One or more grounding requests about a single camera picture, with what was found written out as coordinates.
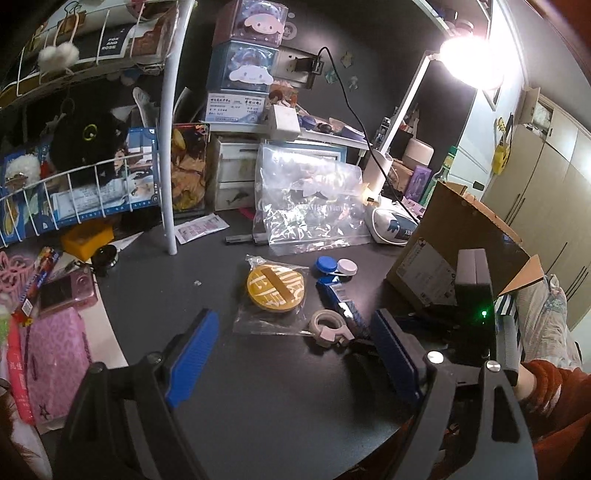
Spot red striped packet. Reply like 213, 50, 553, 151
11, 247, 63, 326

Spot white pompom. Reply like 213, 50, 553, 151
38, 41, 80, 73

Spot person's right forearm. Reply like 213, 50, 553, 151
515, 360, 591, 480

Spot black cable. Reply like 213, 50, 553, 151
315, 46, 421, 226

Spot beige wardrobe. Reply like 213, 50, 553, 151
480, 85, 591, 330

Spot green bottle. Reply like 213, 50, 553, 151
441, 145, 459, 182

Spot purple box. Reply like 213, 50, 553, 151
405, 165, 435, 204

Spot white sachet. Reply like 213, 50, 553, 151
174, 213, 230, 245

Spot white blue appliance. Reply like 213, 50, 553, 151
364, 203, 423, 245

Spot black plush toy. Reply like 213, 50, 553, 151
48, 110, 130, 178

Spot grey patterned cloth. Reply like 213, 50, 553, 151
494, 274, 583, 370

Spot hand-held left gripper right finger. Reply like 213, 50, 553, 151
370, 308, 541, 480

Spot yellow hanging toy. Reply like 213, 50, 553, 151
492, 113, 514, 175

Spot cardboard box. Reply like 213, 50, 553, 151
386, 181, 546, 319

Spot blue white contact lens case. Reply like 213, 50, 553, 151
315, 257, 358, 278

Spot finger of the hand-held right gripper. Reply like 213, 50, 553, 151
405, 311, 459, 355

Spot pink compact camera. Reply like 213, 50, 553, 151
38, 268, 99, 318

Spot white rack pole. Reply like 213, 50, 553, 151
157, 0, 197, 256

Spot illustrated card in sleeve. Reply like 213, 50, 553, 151
171, 122, 211, 214

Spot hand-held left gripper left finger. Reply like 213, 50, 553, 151
54, 308, 221, 480

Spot white humidifier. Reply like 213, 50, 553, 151
403, 137, 435, 169

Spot wall socket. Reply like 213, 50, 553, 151
276, 45, 319, 88

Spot black round lens cap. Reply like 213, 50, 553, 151
91, 246, 120, 277

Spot blue illustrated cards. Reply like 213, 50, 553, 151
0, 127, 160, 247

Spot white desk shelf riser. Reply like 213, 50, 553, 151
295, 127, 372, 162

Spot white wire rack basket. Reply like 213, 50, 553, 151
0, 152, 162, 250
0, 0, 183, 109

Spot white small drawer cabinet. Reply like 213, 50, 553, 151
206, 133, 266, 212

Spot white tape roll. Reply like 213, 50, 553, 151
308, 309, 354, 349

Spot clear plastic zip bag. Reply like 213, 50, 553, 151
252, 142, 373, 257

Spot cartoon storage drawer stack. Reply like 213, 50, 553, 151
203, 0, 289, 124

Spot pink patterned pouch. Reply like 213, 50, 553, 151
21, 307, 93, 423

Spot blue packet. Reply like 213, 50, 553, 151
317, 276, 372, 340

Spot white desk lamp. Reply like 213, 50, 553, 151
365, 34, 506, 195

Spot yellow round disc in bag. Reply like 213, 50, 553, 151
232, 255, 311, 337

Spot yellow box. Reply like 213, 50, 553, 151
61, 222, 115, 261

